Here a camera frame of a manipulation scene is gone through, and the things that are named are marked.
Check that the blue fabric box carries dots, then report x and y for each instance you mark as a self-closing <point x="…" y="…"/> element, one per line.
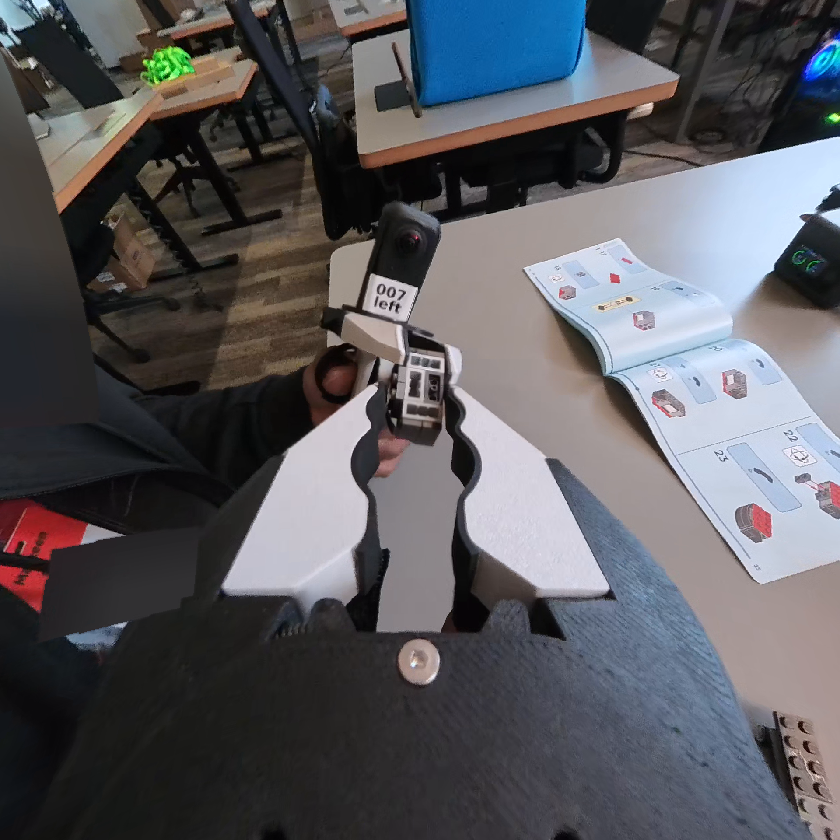
<point x="492" y="52"/>

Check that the person's left hand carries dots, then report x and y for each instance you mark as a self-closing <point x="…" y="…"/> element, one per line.
<point x="334" y="384"/>

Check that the red printed garment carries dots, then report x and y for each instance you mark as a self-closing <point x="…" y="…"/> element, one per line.
<point x="26" y="544"/>

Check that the black charger box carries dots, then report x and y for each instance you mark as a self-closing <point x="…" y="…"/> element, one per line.
<point x="810" y="262"/>

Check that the instruction booklet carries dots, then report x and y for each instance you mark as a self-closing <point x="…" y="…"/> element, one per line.
<point x="689" y="407"/>

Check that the black office chair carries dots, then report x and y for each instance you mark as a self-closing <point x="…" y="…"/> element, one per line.
<point x="341" y="177"/>

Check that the wooden box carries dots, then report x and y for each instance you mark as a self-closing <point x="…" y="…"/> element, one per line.
<point x="207" y="72"/>

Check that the lit computer tower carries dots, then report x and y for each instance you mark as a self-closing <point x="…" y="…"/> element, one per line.
<point x="820" y="65"/>

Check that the person's left forearm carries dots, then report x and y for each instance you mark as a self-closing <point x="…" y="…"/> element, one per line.
<point x="229" y="426"/>

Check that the person's black jacket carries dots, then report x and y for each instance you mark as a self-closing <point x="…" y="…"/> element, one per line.
<point x="151" y="485"/>

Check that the cardboard box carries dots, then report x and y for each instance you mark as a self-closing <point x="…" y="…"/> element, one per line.
<point x="131" y="256"/>

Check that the grey desk wooden edge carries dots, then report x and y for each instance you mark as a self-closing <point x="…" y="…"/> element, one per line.
<point x="243" y="72"/>
<point x="367" y="19"/>
<point x="525" y="124"/>
<point x="85" y="151"/>

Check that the bright green bundle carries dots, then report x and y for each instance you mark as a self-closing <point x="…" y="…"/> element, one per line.
<point x="167" y="65"/>

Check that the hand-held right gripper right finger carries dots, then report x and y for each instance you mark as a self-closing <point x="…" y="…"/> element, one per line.
<point x="531" y="525"/>

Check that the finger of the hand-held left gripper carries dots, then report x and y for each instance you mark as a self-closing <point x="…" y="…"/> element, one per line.
<point x="374" y="334"/>
<point x="454" y="367"/>

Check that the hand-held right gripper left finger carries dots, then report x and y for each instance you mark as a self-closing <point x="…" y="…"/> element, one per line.
<point x="302" y="525"/>

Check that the grey studded toy plate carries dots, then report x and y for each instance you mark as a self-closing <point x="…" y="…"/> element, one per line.
<point x="804" y="768"/>

